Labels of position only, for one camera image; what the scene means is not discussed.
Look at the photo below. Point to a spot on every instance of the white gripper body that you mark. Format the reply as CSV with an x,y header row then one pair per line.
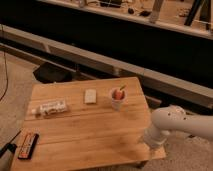
x,y
154,137

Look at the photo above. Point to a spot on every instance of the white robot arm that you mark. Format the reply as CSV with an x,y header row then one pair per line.
x,y
174,118

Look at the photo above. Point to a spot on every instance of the white cup with carrot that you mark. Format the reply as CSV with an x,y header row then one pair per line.
x,y
117,96

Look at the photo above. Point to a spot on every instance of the small white rectangular block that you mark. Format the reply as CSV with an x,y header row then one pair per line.
x,y
90,96

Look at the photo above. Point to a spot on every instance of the white plastic wrapped package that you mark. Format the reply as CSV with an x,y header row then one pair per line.
x,y
49,108

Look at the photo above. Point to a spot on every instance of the black bag on floor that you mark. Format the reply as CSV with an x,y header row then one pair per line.
x,y
49,73

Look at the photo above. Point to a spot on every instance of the black handle tool at edge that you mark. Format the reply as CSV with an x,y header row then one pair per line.
x,y
11,146

